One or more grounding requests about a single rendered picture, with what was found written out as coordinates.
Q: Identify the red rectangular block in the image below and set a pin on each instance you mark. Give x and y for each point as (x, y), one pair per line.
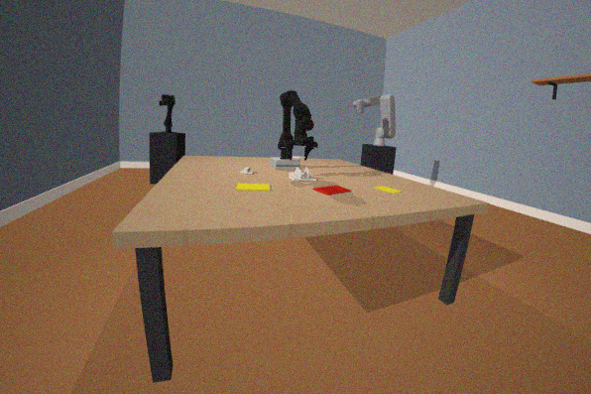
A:
(334, 190)

